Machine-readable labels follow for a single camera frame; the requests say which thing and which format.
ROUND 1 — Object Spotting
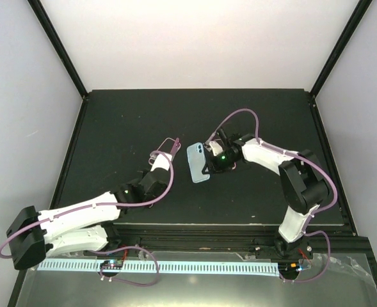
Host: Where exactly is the light blue phone case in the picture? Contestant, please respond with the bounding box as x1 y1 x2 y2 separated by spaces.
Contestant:
186 143 210 184

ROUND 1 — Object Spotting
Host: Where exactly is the pink phone case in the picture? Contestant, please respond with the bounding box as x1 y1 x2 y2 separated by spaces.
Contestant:
148 138 176 165

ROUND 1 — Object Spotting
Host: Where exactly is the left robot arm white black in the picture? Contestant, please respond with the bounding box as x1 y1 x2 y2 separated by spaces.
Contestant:
0 139 181 271

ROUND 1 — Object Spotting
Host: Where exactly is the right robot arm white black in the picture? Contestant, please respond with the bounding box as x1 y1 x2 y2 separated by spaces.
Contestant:
191 128 337 258

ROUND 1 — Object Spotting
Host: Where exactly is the right small circuit board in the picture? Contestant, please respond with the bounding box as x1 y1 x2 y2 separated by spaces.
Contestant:
284 263 312 272

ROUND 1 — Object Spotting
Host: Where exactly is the small circuit board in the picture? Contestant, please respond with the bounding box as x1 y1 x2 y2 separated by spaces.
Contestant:
284 263 312 272
100 260 123 270

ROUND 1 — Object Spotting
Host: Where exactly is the left small circuit board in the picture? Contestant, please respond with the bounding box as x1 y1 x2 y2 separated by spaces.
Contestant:
100 260 123 270

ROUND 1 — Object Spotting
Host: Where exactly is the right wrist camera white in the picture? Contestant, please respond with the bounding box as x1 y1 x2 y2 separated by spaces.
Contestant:
205 141 223 157

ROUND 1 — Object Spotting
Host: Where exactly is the white slotted cable duct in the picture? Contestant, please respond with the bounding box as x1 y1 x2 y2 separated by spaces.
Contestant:
37 258 280 277

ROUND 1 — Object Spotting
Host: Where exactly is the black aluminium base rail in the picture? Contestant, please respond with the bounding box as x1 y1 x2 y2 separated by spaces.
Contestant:
88 223 355 256

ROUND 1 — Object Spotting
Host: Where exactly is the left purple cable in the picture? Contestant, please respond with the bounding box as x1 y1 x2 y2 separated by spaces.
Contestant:
0 150 175 286

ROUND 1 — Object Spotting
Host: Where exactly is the left rear black frame post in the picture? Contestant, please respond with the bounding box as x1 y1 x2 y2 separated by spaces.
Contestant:
28 0 88 99

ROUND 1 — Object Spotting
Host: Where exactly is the black frame post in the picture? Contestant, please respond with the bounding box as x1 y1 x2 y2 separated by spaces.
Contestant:
28 0 88 99
310 0 373 98

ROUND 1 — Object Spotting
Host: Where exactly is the right rear black frame post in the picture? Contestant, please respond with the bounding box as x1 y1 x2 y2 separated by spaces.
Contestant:
310 0 373 98

